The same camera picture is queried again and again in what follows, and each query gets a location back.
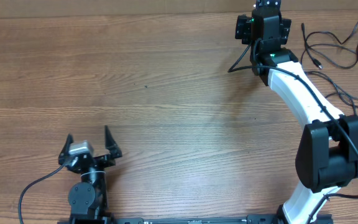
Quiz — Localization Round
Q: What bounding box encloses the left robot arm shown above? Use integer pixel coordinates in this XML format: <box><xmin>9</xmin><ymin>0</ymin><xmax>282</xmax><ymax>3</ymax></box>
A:
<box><xmin>58</xmin><ymin>125</ymin><xmax>122</xmax><ymax>224</ymax></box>

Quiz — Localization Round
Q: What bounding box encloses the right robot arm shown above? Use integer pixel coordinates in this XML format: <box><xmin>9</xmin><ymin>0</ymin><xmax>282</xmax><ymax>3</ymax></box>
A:
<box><xmin>235</xmin><ymin>1</ymin><xmax>358</xmax><ymax>223</ymax></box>

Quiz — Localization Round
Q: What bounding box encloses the black thick plug cable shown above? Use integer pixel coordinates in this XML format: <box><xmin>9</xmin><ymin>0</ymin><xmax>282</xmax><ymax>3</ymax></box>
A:
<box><xmin>300</xmin><ymin>11</ymin><xmax>358</xmax><ymax>70</ymax></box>

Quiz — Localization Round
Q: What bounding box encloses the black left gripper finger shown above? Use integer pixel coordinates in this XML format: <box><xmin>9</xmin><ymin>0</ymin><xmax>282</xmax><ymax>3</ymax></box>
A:
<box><xmin>58</xmin><ymin>134</ymin><xmax>74</xmax><ymax>165</ymax></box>
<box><xmin>104</xmin><ymin>125</ymin><xmax>122</xmax><ymax>159</ymax></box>

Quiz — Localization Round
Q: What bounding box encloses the black short usb cable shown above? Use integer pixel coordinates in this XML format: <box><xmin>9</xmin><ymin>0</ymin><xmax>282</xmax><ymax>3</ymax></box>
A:
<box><xmin>324</xmin><ymin>90</ymin><xmax>358</xmax><ymax>128</ymax></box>

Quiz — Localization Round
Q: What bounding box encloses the black long looped cable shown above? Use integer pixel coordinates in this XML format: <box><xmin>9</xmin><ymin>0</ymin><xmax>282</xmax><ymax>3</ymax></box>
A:
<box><xmin>300</xmin><ymin>43</ymin><xmax>358</xmax><ymax>110</ymax></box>

